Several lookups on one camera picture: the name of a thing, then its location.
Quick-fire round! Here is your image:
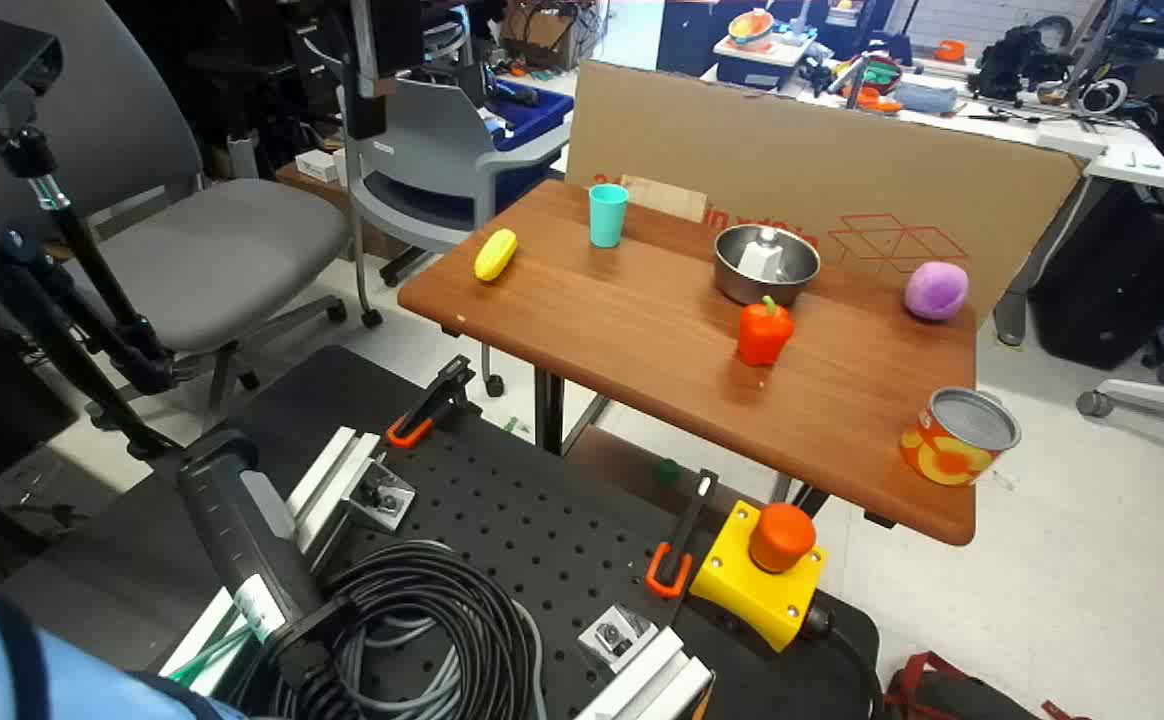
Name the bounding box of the yellow emergency stop button box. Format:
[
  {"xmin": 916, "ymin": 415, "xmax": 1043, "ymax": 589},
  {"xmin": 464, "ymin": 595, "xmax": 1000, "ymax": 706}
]
[{"xmin": 686, "ymin": 501, "xmax": 832, "ymax": 655}]

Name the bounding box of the white desk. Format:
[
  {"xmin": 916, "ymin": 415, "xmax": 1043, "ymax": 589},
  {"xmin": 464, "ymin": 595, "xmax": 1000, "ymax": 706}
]
[{"xmin": 792, "ymin": 72, "xmax": 1164, "ymax": 192}]

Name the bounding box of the black perforated mounting board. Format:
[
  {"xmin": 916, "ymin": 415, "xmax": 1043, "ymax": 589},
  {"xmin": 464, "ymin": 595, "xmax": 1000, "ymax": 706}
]
[{"xmin": 137, "ymin": 344, "xmax": 885, "ymax": 720}]

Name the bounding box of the yellow toy lemon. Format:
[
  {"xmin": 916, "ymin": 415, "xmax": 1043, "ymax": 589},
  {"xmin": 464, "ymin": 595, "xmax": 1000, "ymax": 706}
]
[{"xmin": 473, "ymin": 224, "xmax": 525, "ymax": 287}]

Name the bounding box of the black camera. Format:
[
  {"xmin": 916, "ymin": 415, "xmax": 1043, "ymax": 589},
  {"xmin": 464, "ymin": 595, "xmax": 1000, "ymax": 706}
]
[{"xmin": 0, "ymin": 16, "xmax": 69, "ymax": 155}]

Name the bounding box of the white office chair base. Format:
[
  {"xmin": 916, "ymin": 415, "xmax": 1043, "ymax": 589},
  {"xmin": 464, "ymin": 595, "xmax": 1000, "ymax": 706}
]
[{"xmin": 1074, "ymin": 367, "xmax": 1164, "ymax": 542}]

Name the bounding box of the aluminium profile rail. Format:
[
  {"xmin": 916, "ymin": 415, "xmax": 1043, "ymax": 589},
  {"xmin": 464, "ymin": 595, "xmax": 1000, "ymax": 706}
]
[
  {"xmin": 158, "ymin": 423, "xmax": 387, "ymax": 686},
  {"xmin": 575, "ymin": 620, "xmax": 722, "ymax": 720}
]

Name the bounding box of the purple ball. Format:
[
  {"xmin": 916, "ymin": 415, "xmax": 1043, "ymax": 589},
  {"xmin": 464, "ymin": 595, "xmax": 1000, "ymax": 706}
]
[{"xmin": 902, "ymin": 255, "xmax": 977, "ymax": 327}]

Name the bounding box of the large cardboard board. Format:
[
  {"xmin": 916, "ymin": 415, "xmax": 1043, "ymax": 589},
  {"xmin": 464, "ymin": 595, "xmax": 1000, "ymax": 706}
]
[{"xmin": 563, "ymin": 61, "xmax": 1089, "ymax": 327}]

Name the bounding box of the grey fabric office chair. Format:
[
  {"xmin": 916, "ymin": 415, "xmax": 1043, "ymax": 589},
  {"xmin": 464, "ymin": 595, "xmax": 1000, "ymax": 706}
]
[{"xmin": 0, "ymin": 0, "xmax": 352, "ymax": 411}]

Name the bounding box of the black suitcase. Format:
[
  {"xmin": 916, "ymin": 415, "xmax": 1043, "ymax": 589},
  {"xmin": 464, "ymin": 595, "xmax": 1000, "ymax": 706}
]
[{"xmin": 1025, "ymin": 176, "xmax": 1164, "ymax": 371}]

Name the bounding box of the black tripod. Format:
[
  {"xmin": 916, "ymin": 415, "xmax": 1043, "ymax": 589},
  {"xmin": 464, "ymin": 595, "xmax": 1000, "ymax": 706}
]
[{"xmin": 0, "ymin": 126, "xmax": 190, "ymax": 464}]

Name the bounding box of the blue storage bin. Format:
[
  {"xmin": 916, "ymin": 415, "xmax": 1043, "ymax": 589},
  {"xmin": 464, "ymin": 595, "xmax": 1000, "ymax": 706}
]
[{"xmin": 475, "ymin": 74, "xmax": 579, "ymax": 150}]

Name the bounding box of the light blue sleeve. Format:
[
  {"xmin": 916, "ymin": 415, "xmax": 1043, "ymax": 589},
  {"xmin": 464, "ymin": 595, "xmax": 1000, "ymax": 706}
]
[{"xmin": 0, "ymin": 575, "xmax": 251, "ymax": 720}]

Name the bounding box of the black backpack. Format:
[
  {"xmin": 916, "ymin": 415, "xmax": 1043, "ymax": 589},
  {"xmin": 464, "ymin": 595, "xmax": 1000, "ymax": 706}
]
[{"xmin": 977, "ymin": 10, "xmax": 1082, "ymax": 102}]

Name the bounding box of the black orange clamp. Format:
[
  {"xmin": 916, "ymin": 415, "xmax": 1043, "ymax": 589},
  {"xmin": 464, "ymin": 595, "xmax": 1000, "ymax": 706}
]
[
  {"xmin": 639, "ymin": 466, "xmax": 726, "ymax": 603},
  {"xmin": 385, "ymin": 353, "xmax": 482, "ymax": 456}
]

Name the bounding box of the stainless steel bowl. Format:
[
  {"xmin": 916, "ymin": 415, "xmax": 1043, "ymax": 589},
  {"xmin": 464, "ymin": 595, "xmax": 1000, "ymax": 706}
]
[{"xmin": 708, "ymin": 221, "xmax": 828, "ymax": 313}]

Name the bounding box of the black table leg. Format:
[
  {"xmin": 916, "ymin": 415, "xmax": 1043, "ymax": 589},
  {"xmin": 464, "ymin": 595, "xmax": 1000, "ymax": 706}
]
[{"xmin": 534, "ymin": 367, "xmax": 573, "ymax": 458}]

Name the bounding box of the light grey plastic chair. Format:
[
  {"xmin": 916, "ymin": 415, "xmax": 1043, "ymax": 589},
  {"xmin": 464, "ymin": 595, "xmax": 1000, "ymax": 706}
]
[{"xmin": 345, "ymin": 72, "xmax": 573, "ymax": 330}]

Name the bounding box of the red black bag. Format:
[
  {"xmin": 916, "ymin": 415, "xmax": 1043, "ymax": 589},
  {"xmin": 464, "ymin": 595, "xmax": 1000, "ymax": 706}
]
[{"xmin": 875, "ymin": 648, "xmax": 1076, "ymax": 720}]

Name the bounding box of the small translucent white bottle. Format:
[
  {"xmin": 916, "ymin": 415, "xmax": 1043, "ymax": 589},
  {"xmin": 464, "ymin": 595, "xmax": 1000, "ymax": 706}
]
[{"xmin": 742, "ymin": 229, "xmax": 797, "ymax": 283}]

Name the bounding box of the orange yellow tin can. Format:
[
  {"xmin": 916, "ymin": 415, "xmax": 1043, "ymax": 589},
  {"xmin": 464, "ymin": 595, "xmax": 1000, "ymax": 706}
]
[{"xmin": 898, "ymin": 383, "xmax": 1025, "ymax": 493}]

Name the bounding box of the black cable bundle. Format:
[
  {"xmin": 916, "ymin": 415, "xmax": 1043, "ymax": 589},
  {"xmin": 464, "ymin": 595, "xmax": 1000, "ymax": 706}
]
[{"xmin": 251, "ymin": 534, "xmax": 552, "ymax": 720}]

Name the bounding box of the black power strip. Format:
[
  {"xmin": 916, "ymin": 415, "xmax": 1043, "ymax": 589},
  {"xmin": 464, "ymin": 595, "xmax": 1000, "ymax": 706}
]
[{"xmin": 174, "ymin": 443, "xmax": 327, "ymax": 648}]

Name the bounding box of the teal plastic cup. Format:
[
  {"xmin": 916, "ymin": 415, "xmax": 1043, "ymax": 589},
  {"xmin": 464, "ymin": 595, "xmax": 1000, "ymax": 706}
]
[{"xmin": 585, "ymin": 181, "xmax": 637, "ymax": 255}]

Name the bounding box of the small cardboard piece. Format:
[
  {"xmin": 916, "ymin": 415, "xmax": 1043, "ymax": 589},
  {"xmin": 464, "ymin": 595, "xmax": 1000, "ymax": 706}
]
[{"xmin": 615, "ymin": 170, "xmax": 718, "ymax": 229}]

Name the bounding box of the red toy bell pepper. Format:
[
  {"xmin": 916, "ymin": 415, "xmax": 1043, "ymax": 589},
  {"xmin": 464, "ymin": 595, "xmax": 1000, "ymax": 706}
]
[{"xmin": 734, "ymin": 292, "xmax": 801, "ymax": 371}]

